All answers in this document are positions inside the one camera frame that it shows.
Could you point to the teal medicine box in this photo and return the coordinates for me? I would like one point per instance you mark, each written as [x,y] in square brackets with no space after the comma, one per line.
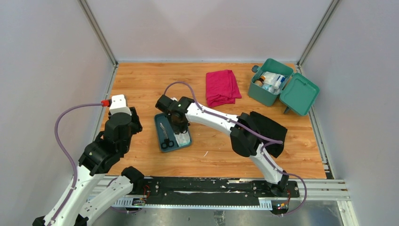
[297,93]

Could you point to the black cloth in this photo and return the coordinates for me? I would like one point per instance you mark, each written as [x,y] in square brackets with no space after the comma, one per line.
[270,129]

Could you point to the teal divided tray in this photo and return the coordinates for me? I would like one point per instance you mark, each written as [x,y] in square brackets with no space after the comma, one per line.
[161,118]

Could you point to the small white blue tube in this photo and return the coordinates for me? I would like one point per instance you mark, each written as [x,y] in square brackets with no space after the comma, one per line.
[280,79]

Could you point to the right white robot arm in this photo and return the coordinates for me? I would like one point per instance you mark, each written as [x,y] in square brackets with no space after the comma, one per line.
[246,139]

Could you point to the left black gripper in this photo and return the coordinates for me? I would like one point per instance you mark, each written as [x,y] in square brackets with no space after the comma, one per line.
[138,125]

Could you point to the black handled scissors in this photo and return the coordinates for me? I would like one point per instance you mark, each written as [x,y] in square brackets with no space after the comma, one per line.
[167,143]

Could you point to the pink folded cloth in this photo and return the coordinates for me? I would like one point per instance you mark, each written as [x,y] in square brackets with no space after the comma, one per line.
[221,88]

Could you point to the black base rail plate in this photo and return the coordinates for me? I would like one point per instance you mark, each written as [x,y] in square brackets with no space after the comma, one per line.
[211,192]

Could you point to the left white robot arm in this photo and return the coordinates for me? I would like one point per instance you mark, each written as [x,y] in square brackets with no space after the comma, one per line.
[108,147]

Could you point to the white paper sachet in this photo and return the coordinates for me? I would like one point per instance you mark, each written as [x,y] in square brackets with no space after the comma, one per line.
[183,139]

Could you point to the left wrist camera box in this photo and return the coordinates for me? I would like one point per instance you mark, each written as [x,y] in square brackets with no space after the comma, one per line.
[119,104]

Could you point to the white gauze pack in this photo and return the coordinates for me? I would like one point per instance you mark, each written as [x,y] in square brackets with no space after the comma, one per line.
[270,78]

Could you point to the brown orange-cap bottle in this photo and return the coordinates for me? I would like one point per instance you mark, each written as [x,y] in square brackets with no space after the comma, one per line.
[260,81]

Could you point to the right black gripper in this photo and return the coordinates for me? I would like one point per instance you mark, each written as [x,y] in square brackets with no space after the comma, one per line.
[178,129]

